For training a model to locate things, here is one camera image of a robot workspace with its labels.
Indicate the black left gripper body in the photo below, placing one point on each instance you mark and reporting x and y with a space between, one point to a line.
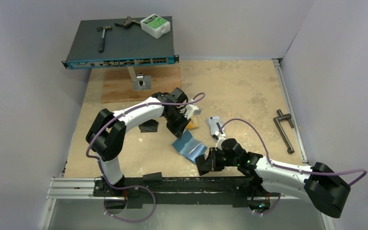
176 121

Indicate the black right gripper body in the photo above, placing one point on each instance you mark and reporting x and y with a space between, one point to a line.
211 160

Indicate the orange credit card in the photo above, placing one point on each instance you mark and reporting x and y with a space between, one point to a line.
193 123

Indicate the black credit card stack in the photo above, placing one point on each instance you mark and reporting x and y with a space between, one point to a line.
150 126

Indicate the blue leather card holder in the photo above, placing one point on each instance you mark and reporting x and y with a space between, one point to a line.
188 147

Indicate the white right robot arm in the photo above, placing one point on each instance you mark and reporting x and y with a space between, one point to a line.
318 184

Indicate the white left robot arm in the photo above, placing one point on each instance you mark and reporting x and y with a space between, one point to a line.
107 133

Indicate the black block on base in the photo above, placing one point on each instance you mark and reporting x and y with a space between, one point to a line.
152 179

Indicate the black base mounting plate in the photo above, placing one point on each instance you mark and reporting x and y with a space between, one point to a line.
237 191

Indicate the brown wooden board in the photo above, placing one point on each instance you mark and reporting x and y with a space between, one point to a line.
118 86

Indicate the white green plastic box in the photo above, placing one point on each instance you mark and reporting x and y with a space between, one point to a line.
156 26

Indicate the dark metal clamp tool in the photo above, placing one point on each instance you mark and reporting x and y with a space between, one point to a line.
128 23

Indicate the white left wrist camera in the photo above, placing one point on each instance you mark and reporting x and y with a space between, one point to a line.
191 110

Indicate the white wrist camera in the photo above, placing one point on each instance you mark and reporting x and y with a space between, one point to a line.
219 137
191 110

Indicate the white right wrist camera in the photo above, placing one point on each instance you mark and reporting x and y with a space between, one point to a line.
219 137

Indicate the grey metal stand bracket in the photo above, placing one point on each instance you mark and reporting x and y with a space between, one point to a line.
140 81

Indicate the grey metal pipe handle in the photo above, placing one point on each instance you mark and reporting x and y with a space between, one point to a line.
277 121

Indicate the black handled hammer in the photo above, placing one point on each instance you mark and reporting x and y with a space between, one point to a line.
102 40

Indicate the blue network switch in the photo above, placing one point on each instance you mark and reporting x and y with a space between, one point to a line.
123 47

